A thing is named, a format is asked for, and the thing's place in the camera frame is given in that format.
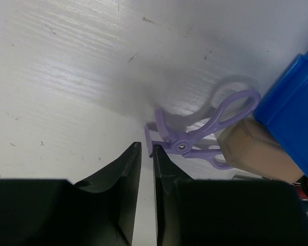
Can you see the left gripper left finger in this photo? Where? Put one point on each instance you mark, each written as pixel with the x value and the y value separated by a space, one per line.
pixel 97 210

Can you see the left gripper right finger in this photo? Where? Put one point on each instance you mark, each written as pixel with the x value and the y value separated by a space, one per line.
pixel 224 212

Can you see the purple eyelash curler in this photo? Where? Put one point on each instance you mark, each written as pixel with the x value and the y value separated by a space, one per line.
pixel 182 143

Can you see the blue compartment tray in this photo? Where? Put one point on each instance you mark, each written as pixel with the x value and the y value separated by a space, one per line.
pixel 284 111

